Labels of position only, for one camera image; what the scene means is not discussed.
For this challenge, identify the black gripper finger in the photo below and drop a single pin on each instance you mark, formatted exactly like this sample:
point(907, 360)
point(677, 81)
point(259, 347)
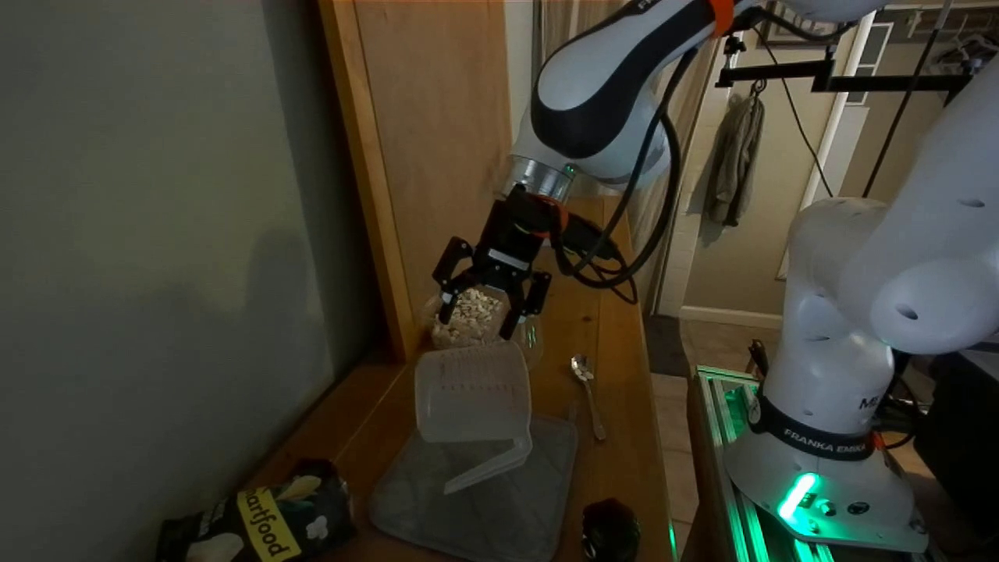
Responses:
point(532, 300)
point(457, 273)

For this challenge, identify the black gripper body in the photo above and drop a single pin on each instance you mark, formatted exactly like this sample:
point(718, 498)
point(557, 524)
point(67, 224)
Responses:
point(519, 235)

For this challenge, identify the translucent plastic measuring jug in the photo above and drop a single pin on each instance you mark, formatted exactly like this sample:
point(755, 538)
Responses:
point(471, 395)

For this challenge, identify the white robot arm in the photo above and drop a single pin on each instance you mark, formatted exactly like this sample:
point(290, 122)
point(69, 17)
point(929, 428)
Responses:
point(844, 313)

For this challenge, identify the wooden upright board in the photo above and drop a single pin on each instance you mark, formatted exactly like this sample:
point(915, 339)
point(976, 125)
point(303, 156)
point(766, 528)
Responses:
point(426, 156)

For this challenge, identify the clear drinking glass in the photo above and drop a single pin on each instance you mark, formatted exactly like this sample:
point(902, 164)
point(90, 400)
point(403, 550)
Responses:
point(528, 334)

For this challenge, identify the clear tub of white beans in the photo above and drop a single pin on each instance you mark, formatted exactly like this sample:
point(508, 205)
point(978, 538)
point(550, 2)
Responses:
point(471, 313)

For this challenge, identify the metal spoon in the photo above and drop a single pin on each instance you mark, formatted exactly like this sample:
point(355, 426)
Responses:
point(581, 373)

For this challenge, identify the grey silicone mat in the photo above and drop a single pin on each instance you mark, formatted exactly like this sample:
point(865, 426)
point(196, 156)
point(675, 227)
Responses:
point(519, 508)

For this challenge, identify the hanging grey cloth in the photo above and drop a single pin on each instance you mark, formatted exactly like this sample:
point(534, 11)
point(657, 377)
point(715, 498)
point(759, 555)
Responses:
point(735, 156)

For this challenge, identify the black round object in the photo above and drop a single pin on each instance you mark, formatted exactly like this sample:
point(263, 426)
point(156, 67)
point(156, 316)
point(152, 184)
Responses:
point(610, 530)

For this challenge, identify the black and yellow snack bag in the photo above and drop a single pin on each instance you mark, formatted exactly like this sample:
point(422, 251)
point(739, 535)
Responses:
point(259, 520)

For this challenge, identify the black equipment box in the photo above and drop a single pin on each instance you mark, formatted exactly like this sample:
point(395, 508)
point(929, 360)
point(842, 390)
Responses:
point(961, 439)

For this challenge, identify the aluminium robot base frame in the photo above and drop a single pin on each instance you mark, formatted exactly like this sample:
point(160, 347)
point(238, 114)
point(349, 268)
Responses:
point(718, 415)

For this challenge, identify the black overhead mount bar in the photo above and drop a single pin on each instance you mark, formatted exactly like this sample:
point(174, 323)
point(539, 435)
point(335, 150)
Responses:
point(864, 74)

